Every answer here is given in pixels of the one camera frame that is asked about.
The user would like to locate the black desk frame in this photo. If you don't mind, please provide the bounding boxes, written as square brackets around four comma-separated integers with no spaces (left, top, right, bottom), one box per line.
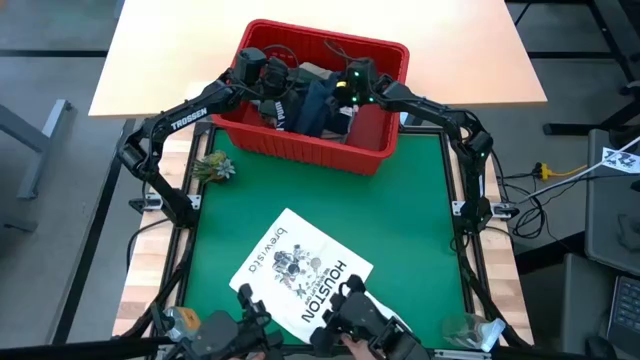
[504,0,640,136]

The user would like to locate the clear spray bottle white nozzle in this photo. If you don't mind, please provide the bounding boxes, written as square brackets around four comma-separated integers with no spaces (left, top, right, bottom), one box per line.
[440,312,506,352]

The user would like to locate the black metal table frame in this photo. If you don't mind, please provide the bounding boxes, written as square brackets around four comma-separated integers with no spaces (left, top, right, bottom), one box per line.
[149,121,501,359]

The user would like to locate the black cable bundle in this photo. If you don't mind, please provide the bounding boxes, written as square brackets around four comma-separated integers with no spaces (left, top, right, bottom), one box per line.
[509,192,551,240]

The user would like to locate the black garment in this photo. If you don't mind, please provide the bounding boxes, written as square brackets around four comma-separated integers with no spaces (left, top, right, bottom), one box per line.
[293,77,354,137]

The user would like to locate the person's hand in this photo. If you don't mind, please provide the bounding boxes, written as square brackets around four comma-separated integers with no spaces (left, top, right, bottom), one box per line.
[342,333,374,360]

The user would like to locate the black leader arm handle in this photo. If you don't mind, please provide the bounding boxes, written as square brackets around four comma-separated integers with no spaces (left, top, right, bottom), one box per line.
[167,282,285,360]
[309,274,431,360]

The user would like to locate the grey cabinet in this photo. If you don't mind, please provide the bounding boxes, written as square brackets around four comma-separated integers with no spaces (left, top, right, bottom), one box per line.
[583,128,640,276]

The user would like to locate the khaki button shirt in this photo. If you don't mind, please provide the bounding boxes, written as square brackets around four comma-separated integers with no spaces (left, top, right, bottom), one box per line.
[298,62,351,142]

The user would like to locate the small potted succulent plant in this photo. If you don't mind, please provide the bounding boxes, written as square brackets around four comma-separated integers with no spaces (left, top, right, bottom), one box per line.
[191,150,237,185]

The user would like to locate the black bar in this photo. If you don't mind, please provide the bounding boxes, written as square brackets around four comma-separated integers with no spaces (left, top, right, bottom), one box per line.
[0,335,174,360]

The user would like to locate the clear bottle with orange label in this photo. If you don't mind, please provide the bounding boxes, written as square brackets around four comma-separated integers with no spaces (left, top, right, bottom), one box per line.
[163,305,202,342]

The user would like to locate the light wood desk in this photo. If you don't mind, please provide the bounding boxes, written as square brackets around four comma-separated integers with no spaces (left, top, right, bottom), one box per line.
[88,0,548,119]

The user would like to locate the red plastic laundry bin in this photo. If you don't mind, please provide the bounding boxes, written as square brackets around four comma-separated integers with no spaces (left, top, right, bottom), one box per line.
[212,19,411,177]

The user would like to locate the white cable with printed tag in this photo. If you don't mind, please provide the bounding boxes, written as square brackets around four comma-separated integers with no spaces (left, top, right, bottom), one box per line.
[519,134,640,204]

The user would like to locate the black keyboard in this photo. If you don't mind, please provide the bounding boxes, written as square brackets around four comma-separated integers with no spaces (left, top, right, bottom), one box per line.
[605,274,640,346]

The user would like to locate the white printed tote bag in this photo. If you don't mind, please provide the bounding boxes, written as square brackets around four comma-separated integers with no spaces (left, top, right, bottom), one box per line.
[228,207,407,346]

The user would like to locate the grey desk leg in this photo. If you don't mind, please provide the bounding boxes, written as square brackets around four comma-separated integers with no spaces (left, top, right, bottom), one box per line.
[0,98,75,201]

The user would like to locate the dark grey box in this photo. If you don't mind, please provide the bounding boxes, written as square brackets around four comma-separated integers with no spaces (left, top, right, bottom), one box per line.
[559,252,616,354]

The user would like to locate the yellow plug with cable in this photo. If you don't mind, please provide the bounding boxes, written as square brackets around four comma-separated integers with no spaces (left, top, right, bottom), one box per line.
[533,161,589,181]

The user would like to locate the green table mat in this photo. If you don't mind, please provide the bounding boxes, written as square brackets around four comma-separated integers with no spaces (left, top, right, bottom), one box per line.
[183,128,469,349]

